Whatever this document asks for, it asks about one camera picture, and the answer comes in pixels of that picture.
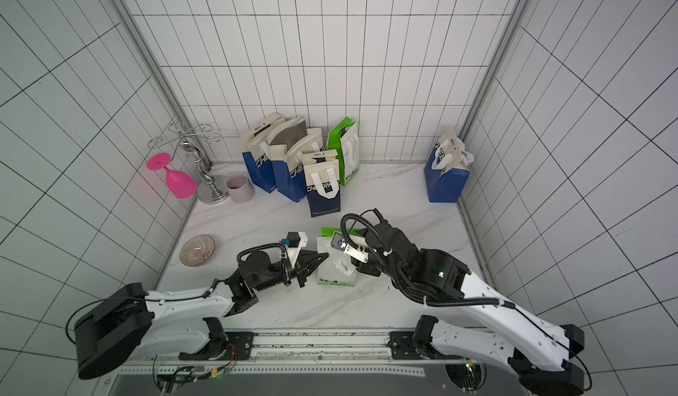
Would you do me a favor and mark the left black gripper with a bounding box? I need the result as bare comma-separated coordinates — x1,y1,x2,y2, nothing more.
256,250,330,291

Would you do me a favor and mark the green white bag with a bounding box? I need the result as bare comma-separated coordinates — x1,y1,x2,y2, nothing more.
317,227,358,287
327,117,360,186

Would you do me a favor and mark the blue Cheerful bag front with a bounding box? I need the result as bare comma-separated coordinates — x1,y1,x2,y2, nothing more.
239,113,285,193

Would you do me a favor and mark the blue cheerful bag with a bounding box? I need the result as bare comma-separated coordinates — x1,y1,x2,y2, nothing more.
239,113,285,193
266,117,323,203

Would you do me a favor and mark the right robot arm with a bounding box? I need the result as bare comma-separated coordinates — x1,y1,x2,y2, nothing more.
347,218,593,395

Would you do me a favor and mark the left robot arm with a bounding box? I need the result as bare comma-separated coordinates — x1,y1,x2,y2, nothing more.
73,246,328,380

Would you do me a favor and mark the dark blue bag behind right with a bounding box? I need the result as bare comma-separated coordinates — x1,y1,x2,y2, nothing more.
424,126,474,203

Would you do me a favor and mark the mauve ceramic mug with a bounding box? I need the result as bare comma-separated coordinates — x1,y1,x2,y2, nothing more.
225,172,255,204

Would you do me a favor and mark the round drain cover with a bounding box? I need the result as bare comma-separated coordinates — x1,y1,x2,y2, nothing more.
179,235,215,267

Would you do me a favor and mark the chrome glass holder stand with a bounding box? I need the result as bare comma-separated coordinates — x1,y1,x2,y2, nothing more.
147,121,229,205

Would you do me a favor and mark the pink plastic wine glass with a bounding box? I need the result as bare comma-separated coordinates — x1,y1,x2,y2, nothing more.
147,152,199,199

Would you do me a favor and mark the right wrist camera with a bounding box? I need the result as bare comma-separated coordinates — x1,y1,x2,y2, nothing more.
330,233,371,264

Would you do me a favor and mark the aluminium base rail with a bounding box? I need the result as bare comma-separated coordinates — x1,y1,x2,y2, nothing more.
113,328,533,366

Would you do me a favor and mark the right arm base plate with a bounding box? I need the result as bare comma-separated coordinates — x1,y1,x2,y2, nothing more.
388,331,441,360

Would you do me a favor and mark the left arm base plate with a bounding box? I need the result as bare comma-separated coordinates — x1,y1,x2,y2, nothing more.
178,332,255,362

